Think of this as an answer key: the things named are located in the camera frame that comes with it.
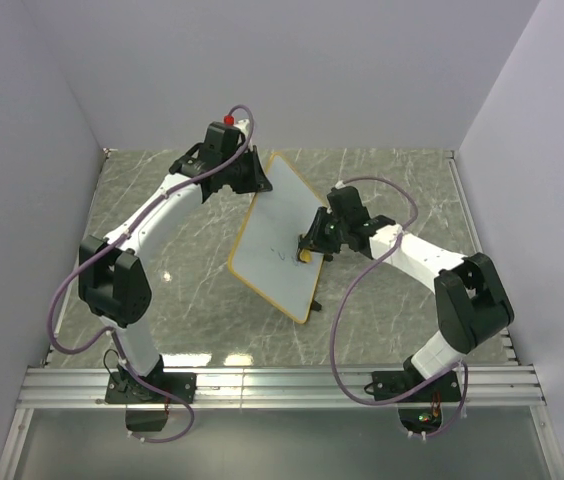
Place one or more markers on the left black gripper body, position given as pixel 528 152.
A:
pixel 237 173

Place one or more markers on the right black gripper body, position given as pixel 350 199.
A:
pixel 336 230

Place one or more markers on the yellow whiteboard eraser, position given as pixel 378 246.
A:
pixel 304 256

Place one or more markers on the yellow framed whiteboard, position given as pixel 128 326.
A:
pixel 265 253

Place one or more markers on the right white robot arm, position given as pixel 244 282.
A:
pixel 471 303

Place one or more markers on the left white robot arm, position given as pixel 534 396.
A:
pixel 113 282

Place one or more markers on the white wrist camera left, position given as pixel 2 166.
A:
pixel 243 125

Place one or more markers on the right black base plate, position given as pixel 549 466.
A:
pixel 385 385

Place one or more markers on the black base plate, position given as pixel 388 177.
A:
pixel 123 389
pixel 385 385

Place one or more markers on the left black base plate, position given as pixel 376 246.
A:
pixel 123 389

